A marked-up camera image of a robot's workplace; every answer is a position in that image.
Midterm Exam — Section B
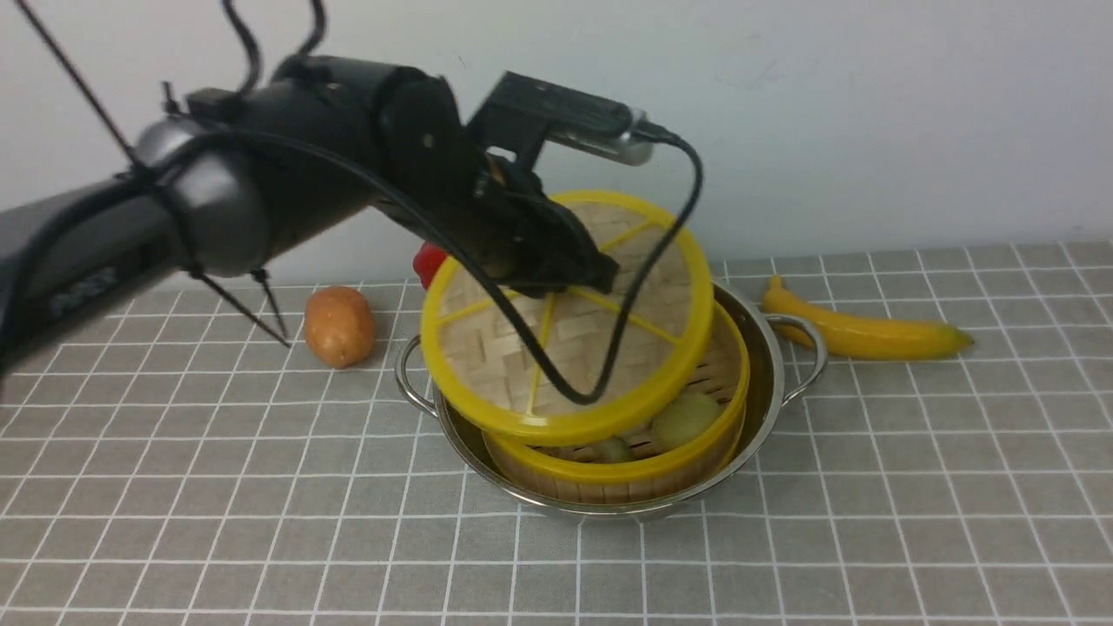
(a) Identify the yellow bamboo steamer lid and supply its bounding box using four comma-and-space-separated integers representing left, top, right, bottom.
420, 190, 715, 447

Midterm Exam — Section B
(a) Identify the yellow bamboo steamer basket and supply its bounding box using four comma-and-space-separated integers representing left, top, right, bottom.
483, 304, 751, 506

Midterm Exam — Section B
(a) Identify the black camera cable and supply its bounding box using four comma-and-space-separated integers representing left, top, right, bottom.
157, 123, 705, 408

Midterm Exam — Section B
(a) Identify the red bell pepper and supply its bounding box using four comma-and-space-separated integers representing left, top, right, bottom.
412, 242, 449, 290

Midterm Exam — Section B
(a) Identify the stainless steel pot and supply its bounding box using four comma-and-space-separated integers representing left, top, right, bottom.
394, 285, 828, 522

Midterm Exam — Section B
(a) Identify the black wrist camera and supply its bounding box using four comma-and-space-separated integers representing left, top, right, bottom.
467, 71, 653, 170

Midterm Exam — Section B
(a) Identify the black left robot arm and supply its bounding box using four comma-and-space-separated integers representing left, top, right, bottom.
3, 57, 640, 371

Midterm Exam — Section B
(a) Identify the yellow-green steamed bun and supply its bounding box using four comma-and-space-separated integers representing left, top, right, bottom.
650, 391, 721, 450

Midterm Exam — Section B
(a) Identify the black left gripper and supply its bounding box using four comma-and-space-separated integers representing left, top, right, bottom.
474, 154, 617, 299

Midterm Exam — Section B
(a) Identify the yellow banana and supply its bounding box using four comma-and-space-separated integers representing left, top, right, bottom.
762, 275, 975, 362

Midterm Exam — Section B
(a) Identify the brown potato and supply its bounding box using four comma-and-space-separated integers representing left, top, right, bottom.
303, 286, 377, 370

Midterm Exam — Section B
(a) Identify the grey checkered tablecloth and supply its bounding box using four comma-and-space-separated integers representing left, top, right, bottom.
1, 241, 1112, 625

